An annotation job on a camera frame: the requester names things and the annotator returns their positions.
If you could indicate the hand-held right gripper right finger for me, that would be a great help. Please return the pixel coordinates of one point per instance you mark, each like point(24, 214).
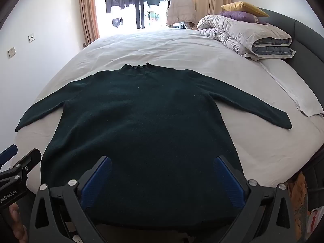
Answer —
point(227, 182)

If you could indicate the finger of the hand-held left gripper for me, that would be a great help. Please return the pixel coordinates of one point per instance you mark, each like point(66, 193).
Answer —
point(8, 153)
point(30, 158)

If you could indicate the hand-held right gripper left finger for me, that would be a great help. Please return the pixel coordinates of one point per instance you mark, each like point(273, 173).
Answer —
point(97, 182)

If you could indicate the dark green sweater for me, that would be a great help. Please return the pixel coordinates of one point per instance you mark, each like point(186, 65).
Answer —
point(151, 119)

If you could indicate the row of dark hanging clothes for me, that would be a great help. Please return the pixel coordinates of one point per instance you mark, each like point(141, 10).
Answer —
point(119, 1)

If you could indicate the person's left hand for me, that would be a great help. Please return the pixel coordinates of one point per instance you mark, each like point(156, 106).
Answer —
point(17, 225)

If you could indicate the orange patterned cloth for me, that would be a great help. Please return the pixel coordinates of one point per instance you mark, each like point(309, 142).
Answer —
point(298, 195)

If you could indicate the white and red plastic bag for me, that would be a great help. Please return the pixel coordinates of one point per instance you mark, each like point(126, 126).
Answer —
point(315, 219)

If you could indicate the flat white pillow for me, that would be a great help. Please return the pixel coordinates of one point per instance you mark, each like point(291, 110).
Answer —
point(296, 88)

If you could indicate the bed with white sheet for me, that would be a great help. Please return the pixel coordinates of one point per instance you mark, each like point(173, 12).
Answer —
point(177, 50)

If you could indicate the folded grey duvet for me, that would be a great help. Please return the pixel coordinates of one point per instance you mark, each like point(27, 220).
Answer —
point(240, 33)

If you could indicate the small dark hanging garment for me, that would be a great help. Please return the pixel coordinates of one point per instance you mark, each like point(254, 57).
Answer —
point(117, 22)

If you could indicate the purple pillow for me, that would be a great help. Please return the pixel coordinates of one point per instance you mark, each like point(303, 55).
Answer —
point(240, 17)

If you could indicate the yellow pillow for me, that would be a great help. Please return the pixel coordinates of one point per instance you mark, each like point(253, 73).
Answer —
point(243, 7)

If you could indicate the white wall socket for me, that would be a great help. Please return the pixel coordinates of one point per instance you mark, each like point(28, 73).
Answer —
point(31, 38)
point(11, 52)

